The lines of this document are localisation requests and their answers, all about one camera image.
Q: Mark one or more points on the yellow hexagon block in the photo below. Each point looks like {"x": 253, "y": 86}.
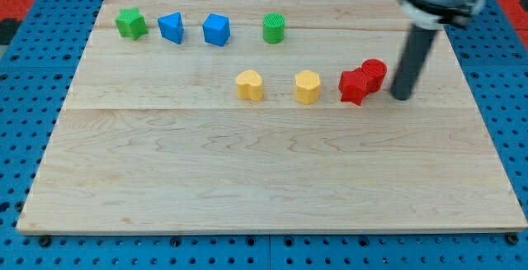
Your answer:
{"x": 307, "y": 87}

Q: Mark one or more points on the yellow heart block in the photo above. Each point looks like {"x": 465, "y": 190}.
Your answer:
{"x": 249, "y": 86}

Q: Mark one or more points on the light wooden board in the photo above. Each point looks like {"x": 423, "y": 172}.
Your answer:
{"x": 152, "y": 138}

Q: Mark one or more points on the red star block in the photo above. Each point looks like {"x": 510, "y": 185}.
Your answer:
{"x": 353, "y": 86}

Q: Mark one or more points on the green cylinder block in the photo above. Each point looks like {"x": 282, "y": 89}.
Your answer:
{"x": 273, "y": 24}

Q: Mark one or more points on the blue cube block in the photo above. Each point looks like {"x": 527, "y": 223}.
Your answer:
{"x": 216, "y": 29}

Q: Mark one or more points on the red cylinder block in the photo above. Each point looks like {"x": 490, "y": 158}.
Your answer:
{"x": 376, "y": 69}

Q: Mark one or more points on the blue triangle block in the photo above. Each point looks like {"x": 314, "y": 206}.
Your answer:
{"x": 171, "y": 27}

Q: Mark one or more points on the green star block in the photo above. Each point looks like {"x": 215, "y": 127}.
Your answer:
{"x": 131, "y": 24}

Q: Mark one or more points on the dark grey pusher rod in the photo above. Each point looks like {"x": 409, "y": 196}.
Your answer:
{"x": 416, "y": 49}

